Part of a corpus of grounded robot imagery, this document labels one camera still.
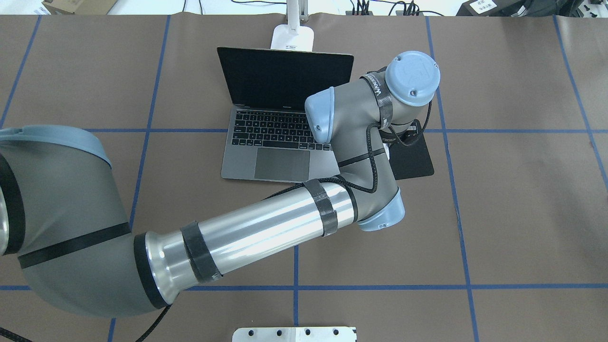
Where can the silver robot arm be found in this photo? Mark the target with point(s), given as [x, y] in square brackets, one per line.
[61, 212]

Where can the cardboard box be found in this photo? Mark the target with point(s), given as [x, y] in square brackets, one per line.
[78, 7]

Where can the white desk lamp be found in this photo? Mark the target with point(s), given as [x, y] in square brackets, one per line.
[293, 36]

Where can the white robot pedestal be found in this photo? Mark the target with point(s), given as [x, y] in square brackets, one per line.
[296, 334]

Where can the grey laptop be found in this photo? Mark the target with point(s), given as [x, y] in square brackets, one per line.
[269, 137]

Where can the black mouse pad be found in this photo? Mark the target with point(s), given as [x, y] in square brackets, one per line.
[411, 161]

